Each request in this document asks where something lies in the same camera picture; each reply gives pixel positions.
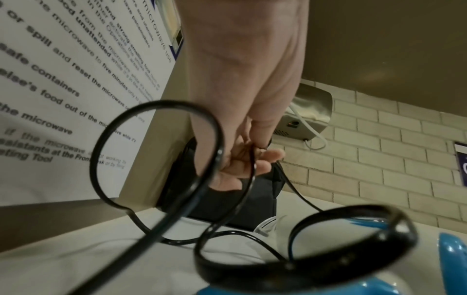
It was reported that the person's left hand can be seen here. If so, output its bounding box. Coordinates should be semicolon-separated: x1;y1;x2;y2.
174;0;309;192

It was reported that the black power cable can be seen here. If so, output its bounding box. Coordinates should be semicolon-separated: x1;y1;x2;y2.
71;99;419;295

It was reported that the black power box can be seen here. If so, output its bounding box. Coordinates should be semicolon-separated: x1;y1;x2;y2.
160;138;286;232

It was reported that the clear plastic cup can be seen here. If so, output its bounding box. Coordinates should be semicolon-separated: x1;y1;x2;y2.
254;215;292;260

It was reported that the white printed notice poster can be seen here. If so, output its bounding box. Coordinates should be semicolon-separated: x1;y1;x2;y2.
0;0;187;207

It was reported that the blue and white iron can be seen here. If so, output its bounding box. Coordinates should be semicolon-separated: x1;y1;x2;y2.
195;216;467;295

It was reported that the stainless steel wall dispenser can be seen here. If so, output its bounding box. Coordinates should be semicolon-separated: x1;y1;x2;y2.
271;82;334;142

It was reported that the white cable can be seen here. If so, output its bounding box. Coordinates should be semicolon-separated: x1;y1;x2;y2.
287;104;327;151

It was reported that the blue wall sign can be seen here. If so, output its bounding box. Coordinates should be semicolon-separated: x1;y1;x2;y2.
454;141;467;187

